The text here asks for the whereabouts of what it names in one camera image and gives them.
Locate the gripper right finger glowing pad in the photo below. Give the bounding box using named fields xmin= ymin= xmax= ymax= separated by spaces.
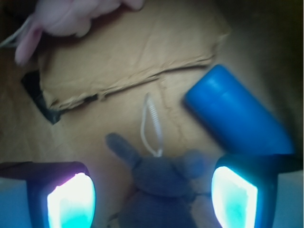
xmin=211 ymin=155 xmax=304 ymax=228

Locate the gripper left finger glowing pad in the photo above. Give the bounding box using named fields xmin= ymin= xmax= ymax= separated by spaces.
xmin=0 ymin=161 xmax=96 ymax=228

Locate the gray plush animal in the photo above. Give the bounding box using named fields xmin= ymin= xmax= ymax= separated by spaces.
xmin=105 ymin=93 xmax=209 ymax=228

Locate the pink plush animal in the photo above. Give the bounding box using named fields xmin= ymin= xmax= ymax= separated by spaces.
xmin=15 ymin=0 xmax=145 ymax=66

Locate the blue plastic bottle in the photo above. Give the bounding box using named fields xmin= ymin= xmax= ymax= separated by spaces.
xmin=184 ymin=65 xmax=295 ymax=155

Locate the brown paper bag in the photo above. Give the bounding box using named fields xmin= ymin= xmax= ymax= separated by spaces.
xmin=0 ymin=0 xmax=304 ymax=228

